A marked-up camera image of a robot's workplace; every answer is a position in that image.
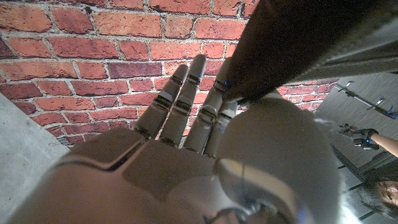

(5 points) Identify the black teleoperation glove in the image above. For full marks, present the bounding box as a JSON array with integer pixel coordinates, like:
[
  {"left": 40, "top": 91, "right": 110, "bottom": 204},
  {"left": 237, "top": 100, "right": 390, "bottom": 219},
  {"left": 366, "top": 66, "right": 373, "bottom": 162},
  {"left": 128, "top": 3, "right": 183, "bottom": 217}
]
[{"left": 338, "top": 123, "right": 379, "bottom": 151}]

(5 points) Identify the person's bare forearm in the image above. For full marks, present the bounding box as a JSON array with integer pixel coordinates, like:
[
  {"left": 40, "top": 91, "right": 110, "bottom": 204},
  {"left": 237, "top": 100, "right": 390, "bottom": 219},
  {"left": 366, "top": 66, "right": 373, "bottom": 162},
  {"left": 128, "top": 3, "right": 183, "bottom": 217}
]
[{"left": 369, "top": 133, "right": 398, "bottom": 159}]

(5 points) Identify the person's head dark hair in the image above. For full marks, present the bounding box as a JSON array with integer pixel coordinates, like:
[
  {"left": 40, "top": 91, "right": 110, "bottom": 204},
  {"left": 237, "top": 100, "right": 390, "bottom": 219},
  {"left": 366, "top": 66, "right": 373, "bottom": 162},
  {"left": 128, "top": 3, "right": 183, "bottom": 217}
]
[{"left": 357, "top": 177, "right": 398, "bottom": 220}]

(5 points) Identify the metal wall rail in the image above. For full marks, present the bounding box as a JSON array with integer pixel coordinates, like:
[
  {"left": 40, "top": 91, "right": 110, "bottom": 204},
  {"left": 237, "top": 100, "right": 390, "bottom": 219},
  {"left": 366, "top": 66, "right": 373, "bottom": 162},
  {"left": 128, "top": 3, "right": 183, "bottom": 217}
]
[{"left": 334, "top": 81, "right": 398, "bottom": 119}]

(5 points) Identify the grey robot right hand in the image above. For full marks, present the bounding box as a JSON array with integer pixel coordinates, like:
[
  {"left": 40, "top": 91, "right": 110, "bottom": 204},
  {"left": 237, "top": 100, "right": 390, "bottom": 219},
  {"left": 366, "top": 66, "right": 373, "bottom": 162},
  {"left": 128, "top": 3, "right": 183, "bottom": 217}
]
[{"left": 6, "top": 54, "right": 343, "bottom": 224}]

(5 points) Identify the black backpack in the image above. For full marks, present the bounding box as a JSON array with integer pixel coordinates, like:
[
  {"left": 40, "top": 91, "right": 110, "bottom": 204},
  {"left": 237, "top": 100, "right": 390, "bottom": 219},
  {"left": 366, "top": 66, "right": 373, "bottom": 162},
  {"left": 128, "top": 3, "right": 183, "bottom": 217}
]
[{"left": 222, "top": 0, "right": 398, "bottom": 103}]

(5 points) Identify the red brick printed backdrop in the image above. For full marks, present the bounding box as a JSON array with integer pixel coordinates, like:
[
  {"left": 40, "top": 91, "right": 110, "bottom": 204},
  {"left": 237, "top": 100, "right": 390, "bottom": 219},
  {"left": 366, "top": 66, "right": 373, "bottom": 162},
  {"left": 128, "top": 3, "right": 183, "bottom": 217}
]
[{"left": 0, "top": 0, "right": 338, "bottom": 147}]

